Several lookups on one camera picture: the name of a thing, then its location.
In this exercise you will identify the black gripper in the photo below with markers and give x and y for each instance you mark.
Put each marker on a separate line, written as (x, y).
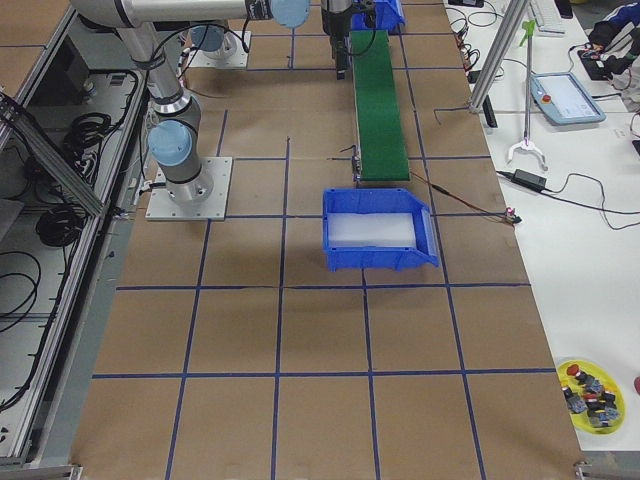
(331, 22)

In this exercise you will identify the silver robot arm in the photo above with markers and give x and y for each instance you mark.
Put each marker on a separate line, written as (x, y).
(173, 140)
(215, 42)

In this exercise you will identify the blue bin left side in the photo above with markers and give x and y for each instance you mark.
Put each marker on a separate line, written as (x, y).
(389, 16)

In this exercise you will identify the blue bin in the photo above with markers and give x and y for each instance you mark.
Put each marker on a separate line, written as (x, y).
(389, 16)
(380, 200)

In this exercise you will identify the green conveyor belt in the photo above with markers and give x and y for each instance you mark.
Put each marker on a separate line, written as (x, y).
(382, 150)

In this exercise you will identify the black handheld remote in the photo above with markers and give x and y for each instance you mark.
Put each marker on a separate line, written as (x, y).
(489, 113)

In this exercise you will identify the blue bin right side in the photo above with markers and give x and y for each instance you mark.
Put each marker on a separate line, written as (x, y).
(380, 200)

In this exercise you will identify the white foam pad right bin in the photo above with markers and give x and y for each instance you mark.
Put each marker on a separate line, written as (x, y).
(370, 230)

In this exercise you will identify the teach pendant tablet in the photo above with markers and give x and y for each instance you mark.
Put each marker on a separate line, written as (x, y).
(564, 100)

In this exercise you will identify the black power adapter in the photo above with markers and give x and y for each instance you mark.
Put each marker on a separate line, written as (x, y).
(529, 180)

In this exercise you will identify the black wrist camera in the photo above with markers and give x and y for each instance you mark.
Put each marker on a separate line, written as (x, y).
(368, 11)

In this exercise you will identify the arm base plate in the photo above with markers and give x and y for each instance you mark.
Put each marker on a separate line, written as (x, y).
(204, 198)
(237, 61)

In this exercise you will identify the aluminium frame post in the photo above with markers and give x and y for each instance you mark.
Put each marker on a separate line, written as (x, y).
(509, 25)

